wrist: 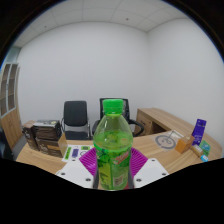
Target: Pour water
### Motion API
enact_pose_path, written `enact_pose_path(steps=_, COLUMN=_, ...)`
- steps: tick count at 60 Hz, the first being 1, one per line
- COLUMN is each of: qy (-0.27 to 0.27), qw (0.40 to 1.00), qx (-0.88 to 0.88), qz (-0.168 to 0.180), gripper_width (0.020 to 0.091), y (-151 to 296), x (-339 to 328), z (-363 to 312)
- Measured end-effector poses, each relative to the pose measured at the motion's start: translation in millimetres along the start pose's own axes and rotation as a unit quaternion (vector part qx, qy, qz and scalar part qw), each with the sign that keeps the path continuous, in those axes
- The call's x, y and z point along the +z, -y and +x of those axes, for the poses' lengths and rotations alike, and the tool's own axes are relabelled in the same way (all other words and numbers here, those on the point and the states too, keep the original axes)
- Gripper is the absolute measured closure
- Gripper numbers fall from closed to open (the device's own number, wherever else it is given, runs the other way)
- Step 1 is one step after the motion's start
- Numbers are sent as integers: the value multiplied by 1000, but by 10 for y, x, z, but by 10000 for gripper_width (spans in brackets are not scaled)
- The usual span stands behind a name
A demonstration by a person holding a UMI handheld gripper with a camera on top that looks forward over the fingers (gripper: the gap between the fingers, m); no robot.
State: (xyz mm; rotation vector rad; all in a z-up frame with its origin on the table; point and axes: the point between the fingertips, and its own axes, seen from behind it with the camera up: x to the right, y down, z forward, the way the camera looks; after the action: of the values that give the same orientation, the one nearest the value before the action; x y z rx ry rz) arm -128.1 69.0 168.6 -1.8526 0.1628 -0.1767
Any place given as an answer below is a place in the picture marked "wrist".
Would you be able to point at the wooden side desk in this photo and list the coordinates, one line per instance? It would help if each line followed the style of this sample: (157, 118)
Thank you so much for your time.
(156, 118)

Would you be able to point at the green drink bottle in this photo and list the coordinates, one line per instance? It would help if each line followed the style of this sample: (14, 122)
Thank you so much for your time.
(113, 150)

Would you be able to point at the small blue packet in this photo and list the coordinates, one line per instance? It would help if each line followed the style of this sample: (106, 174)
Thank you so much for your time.
(204, 158)

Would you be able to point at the wooden shelf cabinet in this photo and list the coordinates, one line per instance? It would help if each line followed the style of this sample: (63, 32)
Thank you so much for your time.
(10, 123)

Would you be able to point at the small orange-brown box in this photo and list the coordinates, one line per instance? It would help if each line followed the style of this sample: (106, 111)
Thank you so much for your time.
(184, 144)

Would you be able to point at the plain black chair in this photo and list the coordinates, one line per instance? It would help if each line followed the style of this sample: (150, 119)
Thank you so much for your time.
(76, 115)

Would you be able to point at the white pad with circle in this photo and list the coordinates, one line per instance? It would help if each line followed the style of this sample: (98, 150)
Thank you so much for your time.
(165, 140)

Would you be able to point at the small green box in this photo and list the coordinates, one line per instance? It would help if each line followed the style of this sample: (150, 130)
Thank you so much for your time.
(205, 147)

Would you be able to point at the black mesh office chair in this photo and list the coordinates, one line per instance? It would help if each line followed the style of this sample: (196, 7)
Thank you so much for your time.
(131, 125)

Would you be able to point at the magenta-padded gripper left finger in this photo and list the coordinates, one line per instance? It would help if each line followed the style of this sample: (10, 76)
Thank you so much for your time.
(73, 172)

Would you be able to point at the purple standing card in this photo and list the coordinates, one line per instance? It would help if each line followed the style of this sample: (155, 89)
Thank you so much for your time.
(199, 130)

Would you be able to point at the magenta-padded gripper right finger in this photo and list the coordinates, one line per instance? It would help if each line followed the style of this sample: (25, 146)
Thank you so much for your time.
(150, 171)

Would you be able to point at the dark brown cardboard box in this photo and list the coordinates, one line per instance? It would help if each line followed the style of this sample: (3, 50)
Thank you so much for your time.
(29, 135)

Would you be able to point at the printed white paper leaflet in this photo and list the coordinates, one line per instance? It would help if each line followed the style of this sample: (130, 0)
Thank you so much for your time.
(75, 152)

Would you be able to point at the small beige box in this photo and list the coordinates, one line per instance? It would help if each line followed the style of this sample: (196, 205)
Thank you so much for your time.
(196, 150)

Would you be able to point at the black leather sofa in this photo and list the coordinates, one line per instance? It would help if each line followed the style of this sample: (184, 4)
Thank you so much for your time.
(4, 146)

